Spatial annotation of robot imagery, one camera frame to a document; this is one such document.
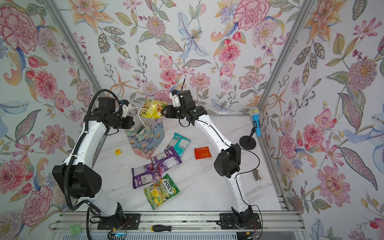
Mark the yellow-green chips bag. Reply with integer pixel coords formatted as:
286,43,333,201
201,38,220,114
140,100,168,119

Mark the floral paper gift bag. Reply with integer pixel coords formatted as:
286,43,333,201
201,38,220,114
125,108,165,160

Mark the teal snack packet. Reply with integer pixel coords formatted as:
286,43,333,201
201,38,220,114
165,133,191,158

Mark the purple snack packet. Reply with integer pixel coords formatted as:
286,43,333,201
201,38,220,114
151,147,182,175
132,163,162,189

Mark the green Fox's candy bag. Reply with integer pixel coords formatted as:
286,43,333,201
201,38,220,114
144,174,180,210

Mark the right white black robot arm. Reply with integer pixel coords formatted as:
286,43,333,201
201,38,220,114
162,90,254,229

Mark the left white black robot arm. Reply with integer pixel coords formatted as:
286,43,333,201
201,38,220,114
52,89,134,226

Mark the small red sachet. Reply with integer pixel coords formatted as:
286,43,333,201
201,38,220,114
195,147,212,160

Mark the blue toy microphone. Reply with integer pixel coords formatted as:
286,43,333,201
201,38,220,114
250,108,262,137

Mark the black microphone stand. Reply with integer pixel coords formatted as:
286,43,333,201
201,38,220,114
239,128,257,150

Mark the small grey metal clip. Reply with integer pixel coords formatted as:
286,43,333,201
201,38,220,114
252,169,262,181

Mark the black yellow screwdriver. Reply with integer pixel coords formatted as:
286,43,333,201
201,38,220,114
151,225,201,233

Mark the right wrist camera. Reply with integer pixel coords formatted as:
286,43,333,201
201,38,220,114
170,91,181,107

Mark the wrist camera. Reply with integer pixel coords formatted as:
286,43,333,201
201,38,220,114
170,91,181,107
120,100,132,118

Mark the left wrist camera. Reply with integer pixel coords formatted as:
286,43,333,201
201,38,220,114
120,100,132,118

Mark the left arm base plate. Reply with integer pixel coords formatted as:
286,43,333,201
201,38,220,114
97,214,141,230

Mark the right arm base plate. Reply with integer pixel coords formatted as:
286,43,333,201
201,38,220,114
217,213,262,230

